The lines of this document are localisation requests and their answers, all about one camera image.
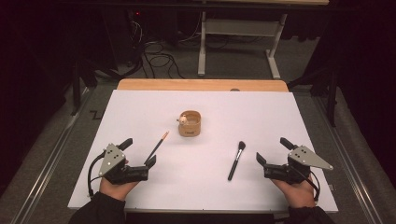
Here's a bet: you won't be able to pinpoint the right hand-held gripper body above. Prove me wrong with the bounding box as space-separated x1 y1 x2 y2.
263 145 334 185

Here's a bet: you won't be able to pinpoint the person's right hand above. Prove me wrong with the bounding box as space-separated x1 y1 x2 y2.
270 178 316 209

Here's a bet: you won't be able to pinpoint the wooden holder with small figure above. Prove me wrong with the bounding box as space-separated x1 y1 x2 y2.
177 110 202 137

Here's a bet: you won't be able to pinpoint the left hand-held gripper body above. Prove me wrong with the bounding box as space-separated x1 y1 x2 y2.
98 143 149 185

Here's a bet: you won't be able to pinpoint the black floor cables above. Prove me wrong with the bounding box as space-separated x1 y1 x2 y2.
125 18 186 80

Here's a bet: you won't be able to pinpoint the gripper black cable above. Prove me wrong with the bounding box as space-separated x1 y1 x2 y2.
87 150 108 199
306 171 321 203

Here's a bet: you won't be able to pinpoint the white board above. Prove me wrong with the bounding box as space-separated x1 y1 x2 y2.
67 90 339 213

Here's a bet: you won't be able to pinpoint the white metal desk frame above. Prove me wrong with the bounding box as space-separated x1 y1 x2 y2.
197 10 289 80

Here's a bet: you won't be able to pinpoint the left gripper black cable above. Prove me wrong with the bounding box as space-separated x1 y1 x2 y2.
87 150 108 199

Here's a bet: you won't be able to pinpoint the thin black orange-tipped brush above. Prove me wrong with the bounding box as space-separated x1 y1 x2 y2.
144 131 170 165

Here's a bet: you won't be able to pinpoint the person's left hand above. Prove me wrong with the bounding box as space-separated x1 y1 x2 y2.
99 177 139 202

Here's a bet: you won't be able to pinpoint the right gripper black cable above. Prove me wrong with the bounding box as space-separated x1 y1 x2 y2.
306 171 321 203

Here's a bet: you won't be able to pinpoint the black makeup brush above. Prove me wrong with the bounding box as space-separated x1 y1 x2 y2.
227 140 247 182

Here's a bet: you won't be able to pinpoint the metal floor rail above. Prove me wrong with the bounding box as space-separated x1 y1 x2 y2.
312 96 379 224
12 87 94 224

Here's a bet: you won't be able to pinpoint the black metal stand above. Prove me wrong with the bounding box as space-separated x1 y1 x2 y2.
288 66 340 128
70 59 97 117

